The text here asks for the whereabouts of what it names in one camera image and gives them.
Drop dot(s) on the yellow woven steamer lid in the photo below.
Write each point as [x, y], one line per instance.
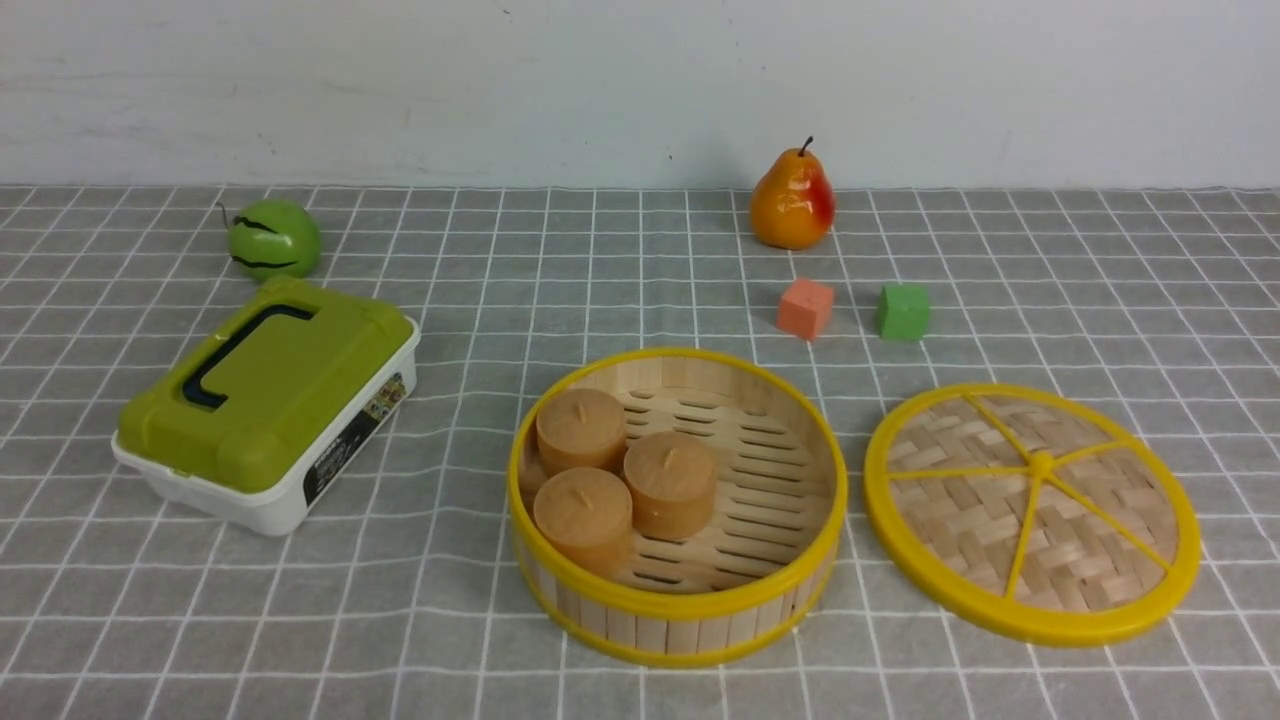
[1030, 515]

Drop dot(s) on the yellow bamboo steamer basket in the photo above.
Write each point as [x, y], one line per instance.
[761, 562]

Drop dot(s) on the brown candle back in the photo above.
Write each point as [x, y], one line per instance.
[581, 428]

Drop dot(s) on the brown candle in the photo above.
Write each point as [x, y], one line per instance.
[588, 516]
[672, 479]
[581, 428]

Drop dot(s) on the brown candle right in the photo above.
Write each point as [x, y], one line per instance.
[672, 479]

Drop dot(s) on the brown candle front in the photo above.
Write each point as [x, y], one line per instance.
[588, 516]

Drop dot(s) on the orange foam cube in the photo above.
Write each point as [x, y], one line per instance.
[805, 308]

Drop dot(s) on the orange toy pear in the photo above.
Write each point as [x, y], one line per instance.
[793, 206]

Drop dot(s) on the green foam cube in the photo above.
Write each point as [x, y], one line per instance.
[903, 312]

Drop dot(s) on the grey checked tablecloth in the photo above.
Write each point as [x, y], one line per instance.
[401, 597]

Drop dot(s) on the green lidded plastic box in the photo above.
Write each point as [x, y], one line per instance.
[255, 424]

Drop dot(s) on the green toy melon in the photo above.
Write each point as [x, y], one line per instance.
[272, 237]

